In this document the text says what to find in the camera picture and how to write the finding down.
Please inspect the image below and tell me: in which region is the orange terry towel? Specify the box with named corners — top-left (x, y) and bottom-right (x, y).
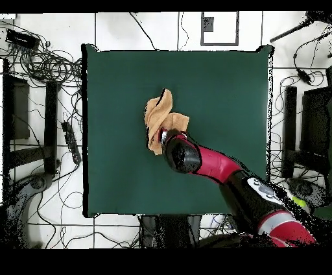
top-left (144, 88), bottom-right (191, 156)

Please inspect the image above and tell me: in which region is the dark green table cloth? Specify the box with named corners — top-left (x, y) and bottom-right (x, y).
top-left (81, 43), bottom-right (275, 218)

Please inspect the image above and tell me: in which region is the black power strip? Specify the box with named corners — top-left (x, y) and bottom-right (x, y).
top-left (61, 121), bottom-right (82, 165)

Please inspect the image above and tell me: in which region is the grey black chair base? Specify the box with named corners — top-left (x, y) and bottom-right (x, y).
top-left (0, 172), bottom-right (54, 248)
top-left (286, 177), bottom-right (332, 247)

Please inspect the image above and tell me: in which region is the black power adapter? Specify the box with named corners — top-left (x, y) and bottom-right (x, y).
top-left (296, 68), bottom-right (312, 85)

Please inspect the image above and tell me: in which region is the black tripod pole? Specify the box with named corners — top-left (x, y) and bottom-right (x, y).
top-left (269, 10), bottom-right (332, 43)

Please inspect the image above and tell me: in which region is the dark green floor object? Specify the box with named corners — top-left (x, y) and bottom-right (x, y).
top-left (312, 206), bottom-right (332, 221)

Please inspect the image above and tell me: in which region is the black metal frame stand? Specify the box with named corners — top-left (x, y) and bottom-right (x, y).
top-left (281, 66), bottom-right (332, 178)
top-left (2, 58), bottom-right (62, 177)

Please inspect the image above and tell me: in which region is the grey square floor frame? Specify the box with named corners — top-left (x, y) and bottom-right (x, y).
top-left (200, 11), bottom-right (240, 47)

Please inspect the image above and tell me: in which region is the black cable tangle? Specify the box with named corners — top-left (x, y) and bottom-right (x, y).
top-left (0, 20), bottom-right (84, 90)

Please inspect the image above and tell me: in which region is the black network switch box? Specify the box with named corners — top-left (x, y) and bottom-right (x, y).
top-left (5, 28), bottom-right (41, 51)

